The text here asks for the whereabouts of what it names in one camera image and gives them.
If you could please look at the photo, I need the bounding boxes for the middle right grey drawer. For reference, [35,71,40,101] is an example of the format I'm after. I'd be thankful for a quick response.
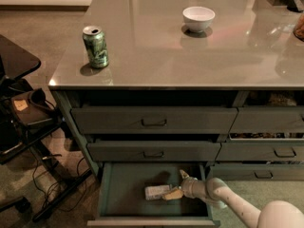
[217,140,304,162]

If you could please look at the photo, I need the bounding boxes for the green soda can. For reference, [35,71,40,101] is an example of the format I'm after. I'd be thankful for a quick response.
[83,26,109,68]

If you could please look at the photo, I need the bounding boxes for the open bottom left drawer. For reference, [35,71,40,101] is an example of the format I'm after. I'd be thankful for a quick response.
[87,162,220,228]

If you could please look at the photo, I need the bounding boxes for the brown object at counter edge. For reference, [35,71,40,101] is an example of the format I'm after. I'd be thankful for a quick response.
[294,13,304,41]

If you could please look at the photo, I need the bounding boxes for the brown box with label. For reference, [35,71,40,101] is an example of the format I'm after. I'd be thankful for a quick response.
[10,88,57,128]

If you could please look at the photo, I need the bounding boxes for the black floor cables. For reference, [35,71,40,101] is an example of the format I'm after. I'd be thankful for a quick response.
[27,142,93,214]

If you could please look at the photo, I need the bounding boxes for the bottom right grey drawer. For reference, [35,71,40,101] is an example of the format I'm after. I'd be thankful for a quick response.
[208,164,304,181]

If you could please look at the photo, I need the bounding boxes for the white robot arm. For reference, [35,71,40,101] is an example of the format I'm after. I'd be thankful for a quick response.
[162,170,304,228]

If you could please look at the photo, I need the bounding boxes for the grey drawer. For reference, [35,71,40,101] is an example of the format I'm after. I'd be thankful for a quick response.
[230,106,304,133]
[87,141,220,162]
[208,164,304,181]
[71,106,238,134]
[217,140,304,162]

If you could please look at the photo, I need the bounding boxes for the black side table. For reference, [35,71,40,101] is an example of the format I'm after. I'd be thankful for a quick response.
[0,35,41,80]

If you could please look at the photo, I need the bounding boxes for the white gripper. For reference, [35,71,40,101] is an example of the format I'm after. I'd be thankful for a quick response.
[162,169,209,200]

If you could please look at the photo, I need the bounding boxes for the white ceramic bowl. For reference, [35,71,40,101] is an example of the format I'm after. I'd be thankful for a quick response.
[182,7,216,32]

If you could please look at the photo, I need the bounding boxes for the blue plastic bottle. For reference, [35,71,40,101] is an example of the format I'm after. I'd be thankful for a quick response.
[144,184,172,200]

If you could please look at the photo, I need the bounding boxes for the top right grey drawer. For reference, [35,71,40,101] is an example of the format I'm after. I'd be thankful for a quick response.
[230,106,304,133]

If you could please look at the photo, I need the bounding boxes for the middle left grey drawer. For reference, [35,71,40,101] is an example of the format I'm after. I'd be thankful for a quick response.
[87,141,220,162]

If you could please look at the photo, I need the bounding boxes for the top left grey drawer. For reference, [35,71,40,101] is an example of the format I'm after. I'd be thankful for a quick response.
[71,106,238,134]

